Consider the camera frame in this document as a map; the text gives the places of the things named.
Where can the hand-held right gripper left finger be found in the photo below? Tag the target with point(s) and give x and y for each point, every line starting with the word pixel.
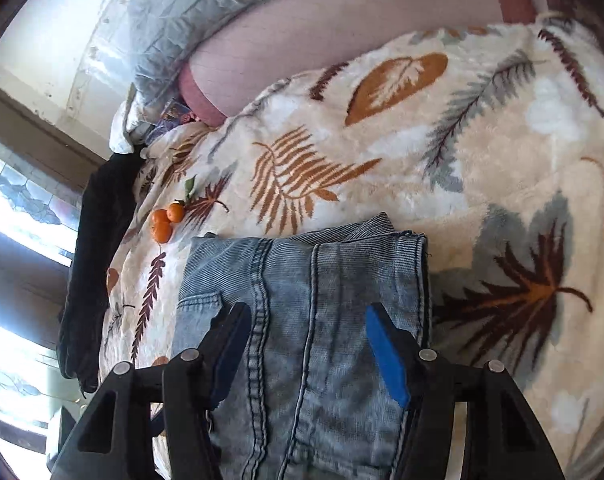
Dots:
pixel 229 360

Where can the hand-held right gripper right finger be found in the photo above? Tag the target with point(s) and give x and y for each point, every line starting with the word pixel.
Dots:
pixel 387 355

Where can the blue denim pants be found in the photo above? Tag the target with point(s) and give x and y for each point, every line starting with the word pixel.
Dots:
pixel 332 310

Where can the orange tangerine with leaf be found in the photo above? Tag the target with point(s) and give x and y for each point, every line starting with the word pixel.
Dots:
pixel 176 212

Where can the black jacket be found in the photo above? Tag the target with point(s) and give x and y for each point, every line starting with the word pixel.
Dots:
pixel 101 240

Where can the leaf print fleece blanket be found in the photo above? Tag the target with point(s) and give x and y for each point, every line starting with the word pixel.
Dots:
pixel 507 160

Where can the purple printed cloth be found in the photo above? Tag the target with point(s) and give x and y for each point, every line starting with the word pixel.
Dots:
pixel 169 120

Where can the white patterned cloth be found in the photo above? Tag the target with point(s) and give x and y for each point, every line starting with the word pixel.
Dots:
pixel 124 130

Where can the pink sofa backrest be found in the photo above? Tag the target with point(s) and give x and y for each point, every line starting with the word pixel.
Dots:
pixel 332 35

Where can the grey quilted pillow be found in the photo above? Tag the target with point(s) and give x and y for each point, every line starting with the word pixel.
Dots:
pixel 206 15

